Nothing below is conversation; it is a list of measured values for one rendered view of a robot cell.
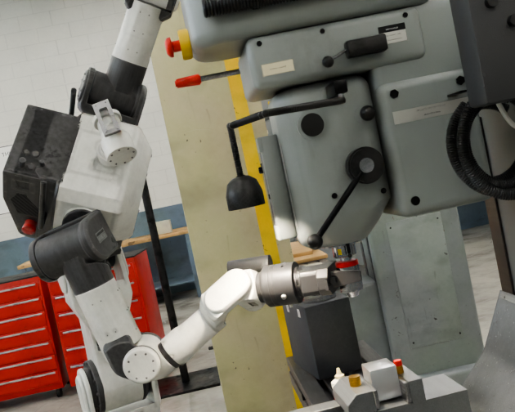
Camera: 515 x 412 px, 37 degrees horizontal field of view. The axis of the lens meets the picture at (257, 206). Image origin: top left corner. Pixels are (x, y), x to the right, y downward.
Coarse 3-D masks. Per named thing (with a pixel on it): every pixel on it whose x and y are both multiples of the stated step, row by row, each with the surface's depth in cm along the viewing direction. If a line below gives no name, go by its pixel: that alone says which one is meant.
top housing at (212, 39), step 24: (192, 0) 140; (312, 0) 140; (336, 0) 140; (360, 0) 140; (384, 0) 141; (408, 0) 142; (192, 24) 141; (216, 24) 138; (240, 24) 138; (264, 24) 139; (288, 24) 140; (312, 24) 141; (192, 48) 149; (216, 48) 145; (240, 48) 151
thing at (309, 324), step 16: (304, 304) 191; (320, 304) 188; (336, 304) 189; (288, 320) 206; (304, 320) 190; (320, 320) 188; (336, 320) 189; (352, 320) 190; (304, 336) 193; (320, 336) 188; (336, 336) 189; (352, 336) 190; (304, 352) 196; (320, 352) 188; (336, 352) 189; (352, 352) 190; (304, 368) 200; (320, 368) 188; (336, 368) 189; (352, 368) 190
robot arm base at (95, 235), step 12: (84, 216) 162; (96, 216) 161; (60, 228) 163; (84, 228) 155; (96, 228) 159; (108, 228) 163; (36, 240) 160; (84, 240) 154; (96, 240) 157; (108, 240) 161; (96, 252) 155; (108, 252) 159; (36, 264) 157
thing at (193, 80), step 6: (222, 72) 161; (228, 72) 161; (234, 72) 161; (180, 78) 160; (186, 78) 160; (192, 78) 160; (198, 78) 160; (204, 78) 161; (210, 78) 161; (216, 78) 161; (180, 84) 160; (186, 84) 160; (192, 84) 160; (198, 84) 161
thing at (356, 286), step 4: (336, 268) 155; (340, 268) 153; (344, 268) 153; (348, 268) 153; (352, 268) 153; (356, 268) 153; (360, 280) 154; (348, 284) 153; (352, 284) 153; (356, 284) 153; (360, 284) 154; (340, 288) 155; (344, 288) 154; (348, 288) 153; (352, 288) 153; (356, 288) 153; (360, 288) 154; (344, 292) 154; (348, 292) 153
